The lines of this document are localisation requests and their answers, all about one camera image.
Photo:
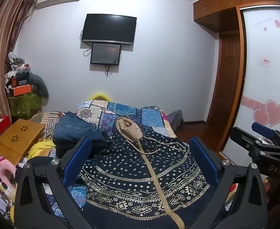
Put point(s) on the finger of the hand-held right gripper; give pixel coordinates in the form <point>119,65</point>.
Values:
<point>240,136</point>
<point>261,128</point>

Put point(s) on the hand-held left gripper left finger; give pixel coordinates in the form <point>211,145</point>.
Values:
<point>79,159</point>

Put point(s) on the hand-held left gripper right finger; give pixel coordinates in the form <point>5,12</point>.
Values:
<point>204,158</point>

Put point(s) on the navy patterned hooded jacket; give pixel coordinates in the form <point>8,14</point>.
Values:
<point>140,171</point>

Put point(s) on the folded black garment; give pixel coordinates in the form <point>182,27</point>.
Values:
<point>66,148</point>

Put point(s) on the folded blue jeans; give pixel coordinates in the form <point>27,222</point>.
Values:
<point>75,126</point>

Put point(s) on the yellow blanket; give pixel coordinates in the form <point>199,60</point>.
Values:
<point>41,148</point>

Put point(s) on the white sliding wardrobe door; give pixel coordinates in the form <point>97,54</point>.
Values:
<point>261,83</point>

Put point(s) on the striped cloth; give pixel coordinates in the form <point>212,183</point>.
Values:
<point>48,120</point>

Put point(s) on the wooden lap table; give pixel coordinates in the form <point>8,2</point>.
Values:
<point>16,140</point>

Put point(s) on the yellow round cushion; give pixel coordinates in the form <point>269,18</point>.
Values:
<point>100,96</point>

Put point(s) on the blue patchwork bedspread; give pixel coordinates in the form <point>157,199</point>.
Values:
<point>130,111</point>

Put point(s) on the red box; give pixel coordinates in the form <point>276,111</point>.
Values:
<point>1,126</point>

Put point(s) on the orange box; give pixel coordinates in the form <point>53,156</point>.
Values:
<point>22,90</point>

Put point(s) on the pile of household clutter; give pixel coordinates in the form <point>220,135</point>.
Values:
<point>17,66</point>

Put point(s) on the wooden wardrobe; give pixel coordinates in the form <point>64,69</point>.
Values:
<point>216,2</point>

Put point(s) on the brown striped curtain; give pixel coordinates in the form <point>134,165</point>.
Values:
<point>4,40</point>

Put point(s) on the small black wall monitor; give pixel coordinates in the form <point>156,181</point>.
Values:
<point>105,53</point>

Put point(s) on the black wall television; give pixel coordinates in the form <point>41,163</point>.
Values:
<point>109,28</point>

